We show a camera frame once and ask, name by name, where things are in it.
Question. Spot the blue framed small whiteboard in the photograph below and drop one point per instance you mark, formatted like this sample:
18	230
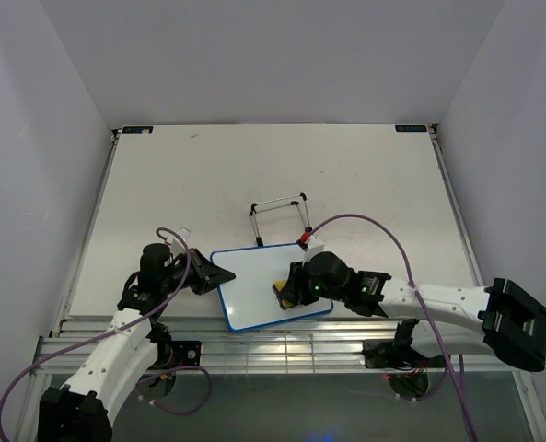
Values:
248	301

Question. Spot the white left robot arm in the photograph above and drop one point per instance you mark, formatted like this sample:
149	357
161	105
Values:
136	348

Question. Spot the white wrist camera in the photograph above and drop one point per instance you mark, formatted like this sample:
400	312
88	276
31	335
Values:
308	241
177	241

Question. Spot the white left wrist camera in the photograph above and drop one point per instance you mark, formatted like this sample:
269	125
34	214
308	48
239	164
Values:
177	241

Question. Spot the black metal whiteboard stand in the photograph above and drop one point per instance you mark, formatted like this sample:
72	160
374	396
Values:
269	217

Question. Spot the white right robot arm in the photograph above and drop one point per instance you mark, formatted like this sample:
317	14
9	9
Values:
501	320

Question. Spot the dark corner label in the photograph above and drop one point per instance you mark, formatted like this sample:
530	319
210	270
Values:
410	128
137	129

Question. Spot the dark left corner label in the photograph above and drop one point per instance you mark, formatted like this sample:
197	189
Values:
137	129

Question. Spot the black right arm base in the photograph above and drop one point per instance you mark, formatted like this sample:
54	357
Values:
396	355

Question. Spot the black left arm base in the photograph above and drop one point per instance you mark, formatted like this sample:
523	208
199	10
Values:
178	353

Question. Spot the yellow whiteboard eraser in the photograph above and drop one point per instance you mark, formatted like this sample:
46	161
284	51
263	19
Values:
285	293

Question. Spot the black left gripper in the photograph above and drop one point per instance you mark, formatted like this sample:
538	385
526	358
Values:
208	275

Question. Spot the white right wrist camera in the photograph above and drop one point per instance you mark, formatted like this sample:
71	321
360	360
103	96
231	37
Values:
308	241

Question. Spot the aluminium frame rail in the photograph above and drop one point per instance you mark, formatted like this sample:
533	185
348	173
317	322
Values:
298	347

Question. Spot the dark right corner label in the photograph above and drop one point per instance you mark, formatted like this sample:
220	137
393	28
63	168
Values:
410	128

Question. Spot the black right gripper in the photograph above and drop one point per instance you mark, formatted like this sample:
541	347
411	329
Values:
295	290

